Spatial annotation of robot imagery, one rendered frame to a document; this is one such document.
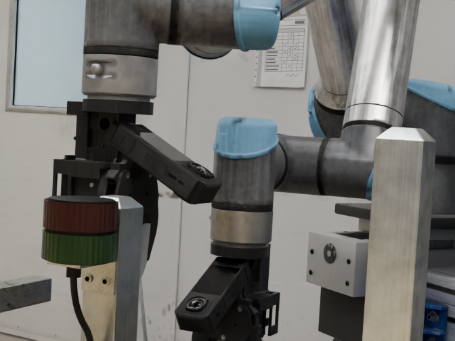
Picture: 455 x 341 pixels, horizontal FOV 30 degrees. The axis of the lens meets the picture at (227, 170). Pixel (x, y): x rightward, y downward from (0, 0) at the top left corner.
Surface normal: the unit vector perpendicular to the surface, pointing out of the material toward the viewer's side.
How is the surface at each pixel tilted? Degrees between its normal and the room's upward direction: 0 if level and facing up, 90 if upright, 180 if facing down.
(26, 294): 90
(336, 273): 90
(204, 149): 90
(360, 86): 70
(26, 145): 90
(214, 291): 29
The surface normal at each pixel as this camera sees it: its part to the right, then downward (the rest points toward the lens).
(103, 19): -0.37, 0.03
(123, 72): 0.22, 0.07
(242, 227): -0.03, 0.04
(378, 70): -0.26, -0.36
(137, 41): 0.53, 0.07
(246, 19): 0.14, 0.34
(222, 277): -0.21, -0.86
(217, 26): 0.07, 0.61
